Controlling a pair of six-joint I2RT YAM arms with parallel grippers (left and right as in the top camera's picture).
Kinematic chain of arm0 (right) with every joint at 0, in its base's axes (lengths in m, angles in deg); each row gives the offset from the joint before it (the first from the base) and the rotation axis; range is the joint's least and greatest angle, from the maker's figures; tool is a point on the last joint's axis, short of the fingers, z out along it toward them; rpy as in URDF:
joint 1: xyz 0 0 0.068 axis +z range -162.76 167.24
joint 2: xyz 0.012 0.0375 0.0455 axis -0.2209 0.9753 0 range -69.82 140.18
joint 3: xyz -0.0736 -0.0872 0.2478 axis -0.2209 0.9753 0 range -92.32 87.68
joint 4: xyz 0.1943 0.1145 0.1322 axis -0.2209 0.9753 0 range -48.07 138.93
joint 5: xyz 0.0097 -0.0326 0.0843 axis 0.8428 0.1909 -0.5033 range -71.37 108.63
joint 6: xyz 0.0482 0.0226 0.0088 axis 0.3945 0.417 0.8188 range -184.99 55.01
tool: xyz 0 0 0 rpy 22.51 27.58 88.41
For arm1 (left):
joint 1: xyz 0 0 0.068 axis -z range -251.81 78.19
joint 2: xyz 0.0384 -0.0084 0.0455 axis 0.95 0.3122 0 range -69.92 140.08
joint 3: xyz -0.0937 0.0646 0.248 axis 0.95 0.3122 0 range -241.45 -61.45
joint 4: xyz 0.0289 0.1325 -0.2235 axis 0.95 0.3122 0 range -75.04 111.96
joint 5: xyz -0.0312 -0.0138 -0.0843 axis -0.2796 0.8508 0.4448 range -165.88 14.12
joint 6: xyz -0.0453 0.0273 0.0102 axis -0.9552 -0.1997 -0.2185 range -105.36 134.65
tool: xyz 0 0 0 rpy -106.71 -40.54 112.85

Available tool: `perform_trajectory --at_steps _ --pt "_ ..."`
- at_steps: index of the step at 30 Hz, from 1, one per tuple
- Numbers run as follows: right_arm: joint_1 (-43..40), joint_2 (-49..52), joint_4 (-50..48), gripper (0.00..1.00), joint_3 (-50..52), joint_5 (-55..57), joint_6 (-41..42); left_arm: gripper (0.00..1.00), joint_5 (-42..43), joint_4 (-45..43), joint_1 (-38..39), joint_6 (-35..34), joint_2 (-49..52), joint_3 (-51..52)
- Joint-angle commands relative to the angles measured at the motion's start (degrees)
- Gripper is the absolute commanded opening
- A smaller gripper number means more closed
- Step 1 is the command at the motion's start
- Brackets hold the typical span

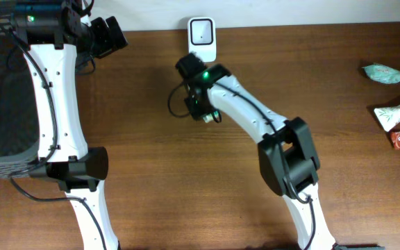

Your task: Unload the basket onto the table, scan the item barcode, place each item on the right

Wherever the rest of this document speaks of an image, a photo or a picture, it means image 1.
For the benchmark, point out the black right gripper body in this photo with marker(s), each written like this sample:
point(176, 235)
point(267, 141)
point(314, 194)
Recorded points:
point(189, 66)

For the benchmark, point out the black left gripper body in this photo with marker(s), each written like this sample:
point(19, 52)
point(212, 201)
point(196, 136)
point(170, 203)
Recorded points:
point(101, 40)

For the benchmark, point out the teal wet wipes packet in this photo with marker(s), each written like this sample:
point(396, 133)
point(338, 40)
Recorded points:
point(382, 74)

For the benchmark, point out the white floral cream tube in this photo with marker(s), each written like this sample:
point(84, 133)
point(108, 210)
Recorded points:
point(388, 117)

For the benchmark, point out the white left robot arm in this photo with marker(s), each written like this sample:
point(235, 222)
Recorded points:
point(58, 38)

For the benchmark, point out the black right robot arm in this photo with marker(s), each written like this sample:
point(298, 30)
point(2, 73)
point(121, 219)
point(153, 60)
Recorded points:
point(288, 159)

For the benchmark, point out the white barcode scanner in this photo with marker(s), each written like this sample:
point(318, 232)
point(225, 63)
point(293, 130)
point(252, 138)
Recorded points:
point(202, 40)

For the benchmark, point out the dark grey plastic basket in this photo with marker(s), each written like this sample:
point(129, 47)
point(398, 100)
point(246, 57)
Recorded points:
point(19, 127)

